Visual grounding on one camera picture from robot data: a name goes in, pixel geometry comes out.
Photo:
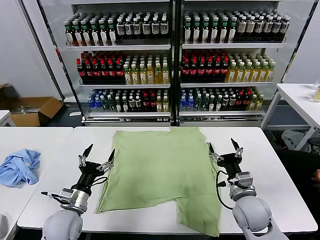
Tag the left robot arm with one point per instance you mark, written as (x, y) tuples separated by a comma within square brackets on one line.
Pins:
[(62, 225)]

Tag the white metal frame table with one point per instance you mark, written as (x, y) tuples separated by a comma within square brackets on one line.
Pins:
[(297, 92)]

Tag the glass cabinet door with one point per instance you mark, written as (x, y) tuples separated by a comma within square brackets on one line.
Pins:
[(50, 50), (296, 30)]

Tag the metal rods bundle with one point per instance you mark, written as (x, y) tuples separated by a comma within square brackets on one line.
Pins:
[(28, 109)]

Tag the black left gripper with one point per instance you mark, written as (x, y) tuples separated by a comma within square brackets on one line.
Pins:
[(91, 168)]

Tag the white paper scrap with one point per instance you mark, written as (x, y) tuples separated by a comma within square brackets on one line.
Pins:
[(75, 113)]

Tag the person hand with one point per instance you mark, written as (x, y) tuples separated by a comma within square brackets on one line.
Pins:
[(317, 175)]

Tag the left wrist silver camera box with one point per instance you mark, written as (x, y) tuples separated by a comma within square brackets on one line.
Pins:
[(67, 196)]

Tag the small green tinted water bottle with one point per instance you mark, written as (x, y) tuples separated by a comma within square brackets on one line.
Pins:
[(104, 105), (111, 105), (205, 102), (198, 102)]

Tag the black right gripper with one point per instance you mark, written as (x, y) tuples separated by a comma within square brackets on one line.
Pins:
[(230, 162)]

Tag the light green polo shirt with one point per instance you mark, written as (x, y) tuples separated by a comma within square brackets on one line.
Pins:
[(160, 170)]

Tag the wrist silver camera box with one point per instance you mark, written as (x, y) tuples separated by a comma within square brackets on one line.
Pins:
[(67, 196), (243, 178)]

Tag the small dark bottle beige label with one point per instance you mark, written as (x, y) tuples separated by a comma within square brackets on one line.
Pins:
[(138, 103), (232, 101), (131, 103), (225, 101)]

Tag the glass beverage display cabinet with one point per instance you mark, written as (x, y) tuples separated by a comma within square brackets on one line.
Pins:
[(120, 48), (225, 45)]

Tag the clear bottle yellowish liquid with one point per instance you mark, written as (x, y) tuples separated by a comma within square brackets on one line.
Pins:
[(315, 96)]

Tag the small blue label water bottle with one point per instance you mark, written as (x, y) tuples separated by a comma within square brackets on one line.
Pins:
[(190, 103), (91, 105), (97, 105), (183, 103)]

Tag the small yellow tea bottle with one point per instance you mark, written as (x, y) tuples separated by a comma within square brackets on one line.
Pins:
[(165, 106), (252, 102), (159, 106), (259, 102)]

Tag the black chair part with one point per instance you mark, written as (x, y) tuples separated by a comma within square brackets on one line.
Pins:
[(313, 143)]

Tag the dark bottle white blue label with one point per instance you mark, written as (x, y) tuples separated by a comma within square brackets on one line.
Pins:
[(155, 28), (164, 28), (121, 30), (136, 29), (128, 30), (146, 29)]

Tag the grey clothes pile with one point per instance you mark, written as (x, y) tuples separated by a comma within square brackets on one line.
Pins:
[(292, 140)]

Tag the small red cap cola bottle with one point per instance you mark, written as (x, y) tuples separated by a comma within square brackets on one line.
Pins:
[(146, 103), (239, 101), (246, 100), (152, 103)]

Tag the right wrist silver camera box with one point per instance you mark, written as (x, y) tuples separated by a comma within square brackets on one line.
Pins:
[(243, 178)]

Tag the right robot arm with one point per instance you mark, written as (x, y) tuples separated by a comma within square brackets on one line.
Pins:
[(252, 215)]

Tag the small white table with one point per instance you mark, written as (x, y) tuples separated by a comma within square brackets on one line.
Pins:
[(4, 116)]

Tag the crumpled light blue shirt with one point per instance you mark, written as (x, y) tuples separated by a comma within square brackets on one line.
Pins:
[(20, 165)]

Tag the green cap dark tea bottle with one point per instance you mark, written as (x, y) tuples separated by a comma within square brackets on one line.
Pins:
[(111, 36), (95, 36), (205, 32), (188, 32), (86, 36), (78, 36), (69, 36), (223, 32), (214, 32), (196, 32), (232, 32), (103, 36)]

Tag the small green cap tea bottle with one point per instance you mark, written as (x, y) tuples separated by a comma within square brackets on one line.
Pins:
[(211, 105), (118, 106), (218, 105), (124, 106)]

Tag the cardboard box flap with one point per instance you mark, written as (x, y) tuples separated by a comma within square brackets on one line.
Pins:
[(3, 86)]

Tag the open cardboard box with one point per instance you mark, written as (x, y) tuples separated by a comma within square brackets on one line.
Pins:
[(47, 110)]

